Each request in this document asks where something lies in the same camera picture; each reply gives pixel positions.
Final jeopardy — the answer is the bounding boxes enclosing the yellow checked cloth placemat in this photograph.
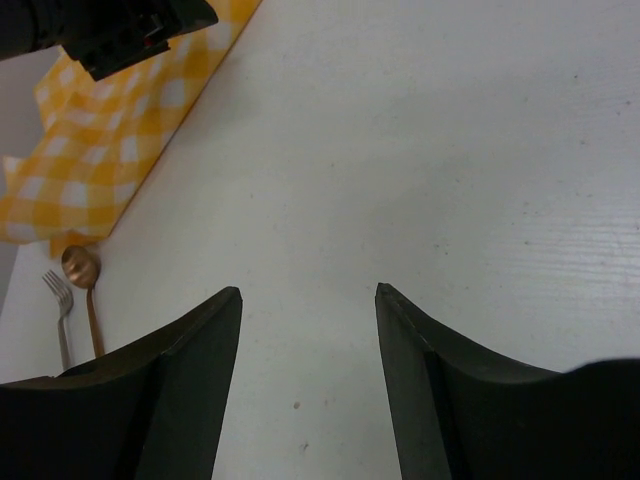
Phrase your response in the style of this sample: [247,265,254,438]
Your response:
[1,1,259,256]

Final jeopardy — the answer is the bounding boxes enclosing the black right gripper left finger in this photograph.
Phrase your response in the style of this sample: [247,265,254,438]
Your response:
[1,287,242,479]

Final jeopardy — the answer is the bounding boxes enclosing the silver fork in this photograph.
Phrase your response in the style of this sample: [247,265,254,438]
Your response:
[42,270,74,371]

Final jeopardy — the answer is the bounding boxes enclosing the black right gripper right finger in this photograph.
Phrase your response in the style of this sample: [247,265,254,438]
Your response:
[375,284,639,479]

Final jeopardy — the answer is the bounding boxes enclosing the copper spoon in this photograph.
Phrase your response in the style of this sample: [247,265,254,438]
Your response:
[60,244,106,358]

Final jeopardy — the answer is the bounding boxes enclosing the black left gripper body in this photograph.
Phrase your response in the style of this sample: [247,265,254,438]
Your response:
[1,0,219,81]

